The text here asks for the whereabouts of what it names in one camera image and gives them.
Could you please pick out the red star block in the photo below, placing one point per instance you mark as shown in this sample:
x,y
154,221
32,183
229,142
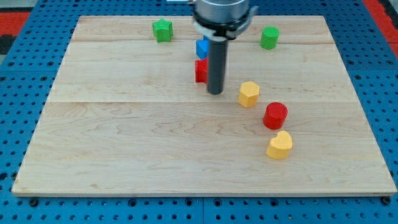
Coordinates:
x,y
201,70

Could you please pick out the red cylinder block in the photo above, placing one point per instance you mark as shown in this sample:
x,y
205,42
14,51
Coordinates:
x,y
275,115

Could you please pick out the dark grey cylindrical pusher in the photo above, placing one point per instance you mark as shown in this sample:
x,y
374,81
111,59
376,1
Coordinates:
x,y
217,55

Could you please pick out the light wooden board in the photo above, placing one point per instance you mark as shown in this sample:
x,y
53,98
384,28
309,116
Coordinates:
x,y
126,118

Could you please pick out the green cylinder block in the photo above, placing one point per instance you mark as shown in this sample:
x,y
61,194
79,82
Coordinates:
x,y
269,37

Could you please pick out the yellow heart block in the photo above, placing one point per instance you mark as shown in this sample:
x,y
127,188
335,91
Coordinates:
x,y
280,146

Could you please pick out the green star block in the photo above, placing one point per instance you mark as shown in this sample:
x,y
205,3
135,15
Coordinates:
x,y
163,30

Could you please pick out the yellow hexagon block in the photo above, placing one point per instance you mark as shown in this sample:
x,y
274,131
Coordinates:
x,y
248,94

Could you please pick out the blue triangle block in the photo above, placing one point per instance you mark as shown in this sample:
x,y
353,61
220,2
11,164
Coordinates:
x,y
202,47

